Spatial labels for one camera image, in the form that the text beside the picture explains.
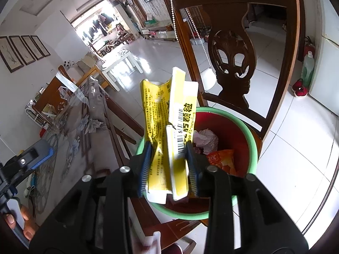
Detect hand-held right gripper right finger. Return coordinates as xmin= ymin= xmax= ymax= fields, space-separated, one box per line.
xmin=185 ymin=141 xmax=310 ymax=254

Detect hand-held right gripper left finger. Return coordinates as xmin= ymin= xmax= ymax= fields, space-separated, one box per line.
xmin=29 ymin=141 xmax=159 ymax=254

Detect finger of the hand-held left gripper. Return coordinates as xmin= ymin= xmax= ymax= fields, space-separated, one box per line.
xmin=5 ymin=139 xmax=55 ymax=183

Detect orange snack bag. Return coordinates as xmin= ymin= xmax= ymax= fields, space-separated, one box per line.
xmin=207 ymin=149 xmax=237 ymax=175

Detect pale pink wrapper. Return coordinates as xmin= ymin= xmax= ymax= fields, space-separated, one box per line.
xmin=192 ymin=129 xmax=219 ymax=154

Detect yellow and white box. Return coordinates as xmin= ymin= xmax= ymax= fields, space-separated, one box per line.
xmin=165 ymin=67 xmax=199 ymax=202

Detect yellow packet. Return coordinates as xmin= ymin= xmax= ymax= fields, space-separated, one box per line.
xmin=140 ymin=79 xmax=172 ymax=204

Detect green rimmed red bin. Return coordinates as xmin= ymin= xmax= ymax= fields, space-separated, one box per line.
xmin=136 ymin=106 xmax=258 ymax=221

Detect person's left hand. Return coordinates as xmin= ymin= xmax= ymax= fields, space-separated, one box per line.
xmin=4 ymin=204 xmax=40 ymax=241

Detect white step ladder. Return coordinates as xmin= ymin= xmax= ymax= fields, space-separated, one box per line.
xmin=25 ymin=106 xmax=51 ymax=127

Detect wooden bench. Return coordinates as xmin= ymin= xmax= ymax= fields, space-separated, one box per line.
xmin=33 ymin=65 xmax=110 ymax=117

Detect cardboard box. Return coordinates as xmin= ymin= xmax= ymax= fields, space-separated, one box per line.
xmin=75 ymin=51 xmax=102 ymax=70

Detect small white table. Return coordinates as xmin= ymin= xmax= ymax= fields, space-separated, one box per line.
xmin=102 ymin=48 xmax=143 ymax=92

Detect carved wooden chair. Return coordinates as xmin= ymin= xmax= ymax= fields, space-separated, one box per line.
xmin=128 ymin=0 xmax=302 ymax=252

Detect small bicycle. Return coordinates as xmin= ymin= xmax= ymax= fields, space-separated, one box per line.
xmin=102 ymin=41 xmax=125 ymax=56

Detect television cabinet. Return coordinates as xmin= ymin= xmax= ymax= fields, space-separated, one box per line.
xmin=140 ymin=18 xmax=175 ymax=41

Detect red shoes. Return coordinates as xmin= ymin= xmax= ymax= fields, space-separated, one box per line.
xmin=292 ymin=79 xmax=308 ymax=96

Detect white standing air conditioner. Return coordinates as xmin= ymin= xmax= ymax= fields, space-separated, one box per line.
xmin=113 ymin=1 xmax=139 ymax=40

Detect green plastic bottle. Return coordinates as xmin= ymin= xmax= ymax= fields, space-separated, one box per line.
xmin=301 ymin=51 xmax=315 ymax=88

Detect red fire extinguisher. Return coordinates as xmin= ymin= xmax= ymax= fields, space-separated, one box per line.
xmin=298 ymin=36 xmax=315 ymax=62

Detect white refrigerator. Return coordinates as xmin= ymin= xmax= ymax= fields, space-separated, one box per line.
xmin=308 ymin=0 xmax=339 ymax=115

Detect framed wall picture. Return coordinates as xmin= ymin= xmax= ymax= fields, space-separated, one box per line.
xmin=0 ymin=36 xmax=24 ymax=73
xmin=30 ymin=35 xmax=51 ymax=57
xmin=21 ymin=35 xmax=44 ymax=60
xmin=9 ymin=35 xmax=35 ymax=66

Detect white bead string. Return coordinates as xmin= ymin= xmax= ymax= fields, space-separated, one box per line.
xmin=169 ymin=0 xmax=215 ymax=70

